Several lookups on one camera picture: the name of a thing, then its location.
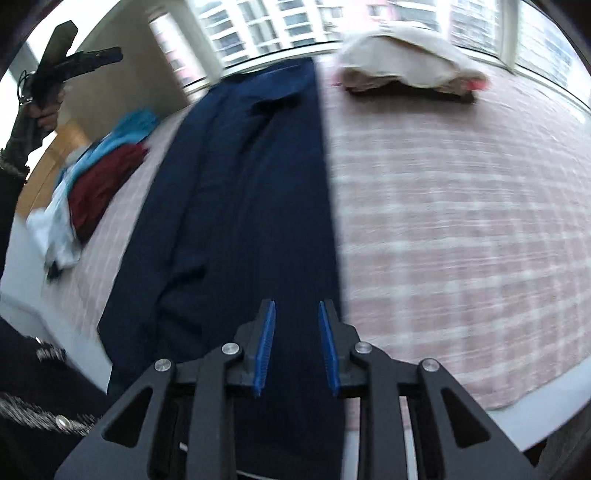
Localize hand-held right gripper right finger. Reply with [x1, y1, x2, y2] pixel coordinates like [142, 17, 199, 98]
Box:
[318, 299, 539, 480]

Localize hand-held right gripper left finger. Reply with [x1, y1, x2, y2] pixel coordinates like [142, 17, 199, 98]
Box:
[54, 299, 277, 480]

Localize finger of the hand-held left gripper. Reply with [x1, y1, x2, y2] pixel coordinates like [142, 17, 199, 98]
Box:
[36, 21, 78, 75]
[65, 47, 124, 77]

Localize navy blue garment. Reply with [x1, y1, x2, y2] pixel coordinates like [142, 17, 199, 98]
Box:
[97, 59, 348, 476]

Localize person's left hand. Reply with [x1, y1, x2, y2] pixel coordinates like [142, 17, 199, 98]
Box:
[28, 88, 63, 139]

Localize light blue knitted sweater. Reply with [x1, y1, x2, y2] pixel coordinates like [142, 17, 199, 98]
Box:
[54, 108, 160, 190]

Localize wooden headboard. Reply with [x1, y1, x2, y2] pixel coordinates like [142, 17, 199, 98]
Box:
[14, 117, 90, 217]

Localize dark red garment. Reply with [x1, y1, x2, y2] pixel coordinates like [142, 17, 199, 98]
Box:
[68, 142, 151, 243]

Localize white crumpled cloth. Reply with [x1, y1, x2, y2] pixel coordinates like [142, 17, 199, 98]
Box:
[27, 148, 88, 273]

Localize plaid bed sheet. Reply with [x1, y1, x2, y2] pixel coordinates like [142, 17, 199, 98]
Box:
[41, 58, 591, 411]

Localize apartment buildings outside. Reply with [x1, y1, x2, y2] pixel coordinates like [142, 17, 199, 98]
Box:
[191, 0, 578, 70]

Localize person's black embellished jacket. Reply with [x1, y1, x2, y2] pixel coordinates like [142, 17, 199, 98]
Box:
[0, 318, 114, 480]

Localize beige folded cloth pile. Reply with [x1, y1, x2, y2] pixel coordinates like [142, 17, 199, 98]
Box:
[331, 30, 490, 104]

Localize white side window frame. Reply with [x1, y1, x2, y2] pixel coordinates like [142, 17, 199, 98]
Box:
[148, 11, 213, 90]

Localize white bay window frame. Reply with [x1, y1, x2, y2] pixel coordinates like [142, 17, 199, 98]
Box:
[185, 0, 591, 112]

